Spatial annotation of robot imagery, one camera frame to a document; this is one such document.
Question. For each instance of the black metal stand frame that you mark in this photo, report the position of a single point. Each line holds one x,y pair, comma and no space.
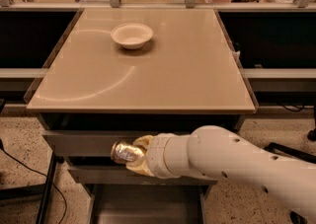
43,190

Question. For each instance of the grey drawer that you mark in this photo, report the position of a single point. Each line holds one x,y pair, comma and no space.
103,171
149,204
92,135

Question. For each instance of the grey bottom drawer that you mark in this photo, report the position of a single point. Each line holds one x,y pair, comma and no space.
149,204

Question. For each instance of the grey top drawer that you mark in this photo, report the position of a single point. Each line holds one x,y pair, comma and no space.
92,135

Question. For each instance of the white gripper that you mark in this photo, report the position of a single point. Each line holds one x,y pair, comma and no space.
157,156

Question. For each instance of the white paper bowl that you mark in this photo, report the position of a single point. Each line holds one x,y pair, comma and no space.
131,35

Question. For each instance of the black office chair base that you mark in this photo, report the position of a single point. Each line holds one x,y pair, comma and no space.
273,148

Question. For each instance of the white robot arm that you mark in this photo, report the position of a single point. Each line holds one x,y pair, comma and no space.
214,153

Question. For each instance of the grey middle drawer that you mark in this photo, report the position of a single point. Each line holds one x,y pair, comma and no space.
103,171

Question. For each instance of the orange soda can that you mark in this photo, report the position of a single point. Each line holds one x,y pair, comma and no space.
125,153

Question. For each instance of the beige cabinet counter top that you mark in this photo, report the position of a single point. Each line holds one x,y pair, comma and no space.
187,67

